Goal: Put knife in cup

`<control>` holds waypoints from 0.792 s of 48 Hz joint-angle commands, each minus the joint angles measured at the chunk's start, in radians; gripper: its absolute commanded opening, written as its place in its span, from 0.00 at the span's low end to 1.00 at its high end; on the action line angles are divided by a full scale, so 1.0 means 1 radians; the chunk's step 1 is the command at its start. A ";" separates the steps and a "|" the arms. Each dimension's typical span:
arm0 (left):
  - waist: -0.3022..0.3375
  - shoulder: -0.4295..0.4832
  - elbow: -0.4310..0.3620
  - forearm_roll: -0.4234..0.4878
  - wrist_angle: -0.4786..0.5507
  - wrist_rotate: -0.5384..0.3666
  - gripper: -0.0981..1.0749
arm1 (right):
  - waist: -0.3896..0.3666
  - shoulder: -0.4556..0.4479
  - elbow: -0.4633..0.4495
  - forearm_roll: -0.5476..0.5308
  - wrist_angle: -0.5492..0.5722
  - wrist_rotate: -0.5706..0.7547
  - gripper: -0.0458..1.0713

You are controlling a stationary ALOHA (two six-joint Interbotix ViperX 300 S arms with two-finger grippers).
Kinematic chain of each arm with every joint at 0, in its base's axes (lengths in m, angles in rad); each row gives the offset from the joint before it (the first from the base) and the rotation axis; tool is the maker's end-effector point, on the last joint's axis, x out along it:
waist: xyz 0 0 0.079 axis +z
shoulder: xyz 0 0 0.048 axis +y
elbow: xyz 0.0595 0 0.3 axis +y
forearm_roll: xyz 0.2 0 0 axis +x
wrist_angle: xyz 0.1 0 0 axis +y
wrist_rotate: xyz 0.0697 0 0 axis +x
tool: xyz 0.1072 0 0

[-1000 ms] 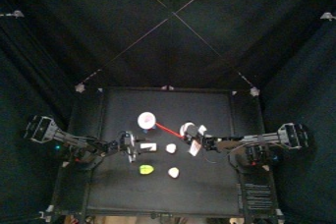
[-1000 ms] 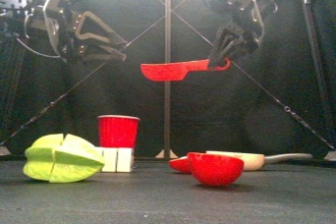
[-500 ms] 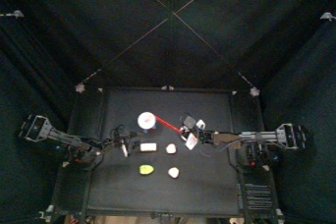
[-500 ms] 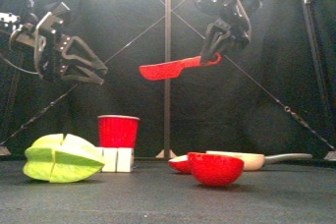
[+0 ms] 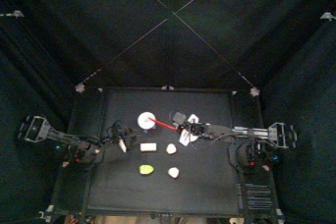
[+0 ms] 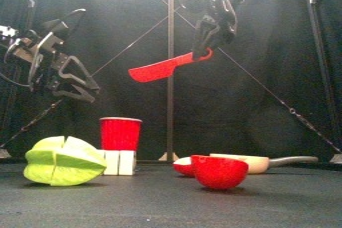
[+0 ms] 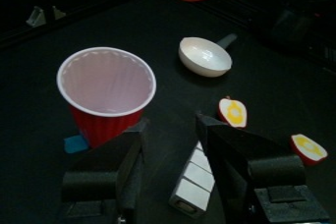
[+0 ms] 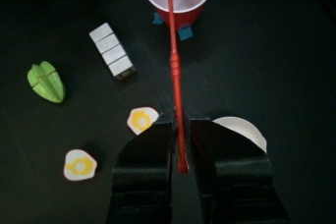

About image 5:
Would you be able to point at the pale yellow object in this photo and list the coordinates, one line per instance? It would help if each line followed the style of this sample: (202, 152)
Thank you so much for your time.
(173, 172)

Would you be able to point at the red toy knife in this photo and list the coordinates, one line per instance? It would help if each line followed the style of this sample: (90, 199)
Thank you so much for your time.
(164, 124)

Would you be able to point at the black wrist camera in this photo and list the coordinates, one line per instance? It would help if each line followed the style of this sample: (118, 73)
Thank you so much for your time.
(178, 116)
(117, 125)

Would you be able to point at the white toy block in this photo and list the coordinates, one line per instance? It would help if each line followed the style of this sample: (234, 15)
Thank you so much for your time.
(148, 147)

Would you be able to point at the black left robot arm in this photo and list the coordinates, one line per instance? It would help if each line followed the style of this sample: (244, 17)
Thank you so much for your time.
(65, 138)

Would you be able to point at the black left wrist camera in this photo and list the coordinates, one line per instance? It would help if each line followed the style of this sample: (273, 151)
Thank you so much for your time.
(117, 125)

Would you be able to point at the green sliced toy vegetable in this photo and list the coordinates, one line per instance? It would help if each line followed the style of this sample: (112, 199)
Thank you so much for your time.
(145, 169)

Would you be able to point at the vertical metal frame pole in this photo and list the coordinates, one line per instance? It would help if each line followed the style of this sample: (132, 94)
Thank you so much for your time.
(169, 31)

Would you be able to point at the white printed label sticker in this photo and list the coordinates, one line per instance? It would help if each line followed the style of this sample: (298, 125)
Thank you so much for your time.
(257, 196)

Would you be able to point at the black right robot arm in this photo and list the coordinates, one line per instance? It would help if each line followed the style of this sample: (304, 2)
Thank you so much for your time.
(253, 132)

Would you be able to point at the white plate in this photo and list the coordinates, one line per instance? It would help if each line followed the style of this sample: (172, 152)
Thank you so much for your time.
(144, 120)

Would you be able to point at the silver frame corner bracket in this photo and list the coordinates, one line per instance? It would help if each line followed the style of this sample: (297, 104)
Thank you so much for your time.
(16, 14)
(326, 15)
(166, 87)
(78, 87)
(254, 91)

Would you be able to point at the white round object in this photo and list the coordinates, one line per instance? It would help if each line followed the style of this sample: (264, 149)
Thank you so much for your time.
(170, 149)

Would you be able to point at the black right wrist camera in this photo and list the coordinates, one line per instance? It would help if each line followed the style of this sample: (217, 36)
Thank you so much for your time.
(178, 116)

